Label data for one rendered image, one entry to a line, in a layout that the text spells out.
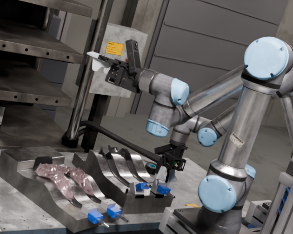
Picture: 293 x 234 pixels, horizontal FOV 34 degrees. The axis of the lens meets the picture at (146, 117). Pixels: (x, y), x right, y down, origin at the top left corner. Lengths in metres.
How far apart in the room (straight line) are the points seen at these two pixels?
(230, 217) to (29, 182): 0.82
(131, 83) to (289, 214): 0.68
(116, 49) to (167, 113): 1.31
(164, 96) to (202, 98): 0.15
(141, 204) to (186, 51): 5.22
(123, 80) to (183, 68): 5.66
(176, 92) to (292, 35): 7.53
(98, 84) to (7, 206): 1.11
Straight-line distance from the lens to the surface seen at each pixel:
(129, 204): 2.07
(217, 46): 7.57
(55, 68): 4.44
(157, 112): 1.51
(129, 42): 1.57
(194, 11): 7.08
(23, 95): 2.55
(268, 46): 1.37
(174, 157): 2.06
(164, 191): 2.10
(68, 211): 1.86
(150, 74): 1.52
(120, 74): 1.57
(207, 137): 1.90
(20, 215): 1.88
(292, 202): 1.66
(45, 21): 3.16
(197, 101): 1.59
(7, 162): 2.09
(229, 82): 1.55
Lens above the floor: 1.71
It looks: 14 degrees down
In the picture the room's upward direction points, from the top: 17 degrees clockwise
